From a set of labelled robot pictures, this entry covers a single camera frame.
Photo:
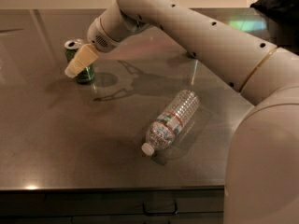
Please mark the black bag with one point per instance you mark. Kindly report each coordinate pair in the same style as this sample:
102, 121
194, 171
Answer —
282, 9

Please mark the green soda can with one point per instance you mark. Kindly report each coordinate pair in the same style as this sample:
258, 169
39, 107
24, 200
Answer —
75, 70

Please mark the clear plastic water bottle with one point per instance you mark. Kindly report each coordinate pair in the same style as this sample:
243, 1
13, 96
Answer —
168, 125

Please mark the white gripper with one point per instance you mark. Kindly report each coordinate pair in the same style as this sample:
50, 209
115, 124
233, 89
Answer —
99, 37

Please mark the black drawer handle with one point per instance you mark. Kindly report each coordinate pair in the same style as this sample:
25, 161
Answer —
160, 208

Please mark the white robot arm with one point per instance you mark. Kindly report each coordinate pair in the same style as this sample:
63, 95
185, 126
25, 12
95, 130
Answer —
262, 171

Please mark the blue silver energy drink can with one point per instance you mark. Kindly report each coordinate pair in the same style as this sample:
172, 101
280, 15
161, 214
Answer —
191, 55

